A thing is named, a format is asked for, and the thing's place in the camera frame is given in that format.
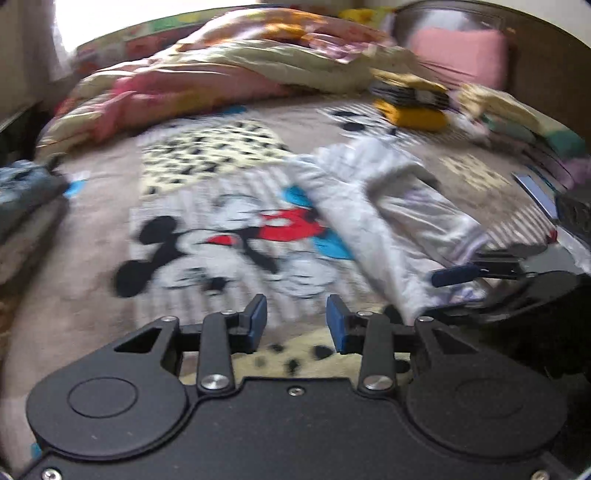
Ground white floral garment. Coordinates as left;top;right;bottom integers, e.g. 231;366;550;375
286;137;489;324

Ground teal pink folded clothes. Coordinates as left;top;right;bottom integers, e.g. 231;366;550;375
463;113;590;189

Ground pale yellow folded clothes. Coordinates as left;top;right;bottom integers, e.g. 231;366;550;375
458;84;568;137

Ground folded clothes pile left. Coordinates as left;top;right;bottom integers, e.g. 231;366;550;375
1;160;69;286

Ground smartphone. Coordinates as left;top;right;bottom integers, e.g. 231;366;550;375
512;173;558;223

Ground Mickey Mouse bed blanket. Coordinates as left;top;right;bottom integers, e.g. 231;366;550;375
1;98;552;471

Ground mustard folded garment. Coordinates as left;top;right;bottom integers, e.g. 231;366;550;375
374;100;449;132

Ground black striped folded garment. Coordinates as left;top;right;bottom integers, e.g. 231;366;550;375
369;81;450;110

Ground yellow folded garment top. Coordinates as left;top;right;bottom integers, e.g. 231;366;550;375
370;69;448;93

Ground pink pillow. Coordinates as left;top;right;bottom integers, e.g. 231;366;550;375
409;28;509;90

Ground dark wooden headboard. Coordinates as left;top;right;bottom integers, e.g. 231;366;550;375
393;1;590;142

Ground yellow plush toy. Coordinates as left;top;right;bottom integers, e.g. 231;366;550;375
338;7;394;28

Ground floral pink yellow quilt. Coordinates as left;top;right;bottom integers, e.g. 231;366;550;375
35;7;433;160

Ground colourful foam play mat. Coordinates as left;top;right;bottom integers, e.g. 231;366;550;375
73;8;242;70

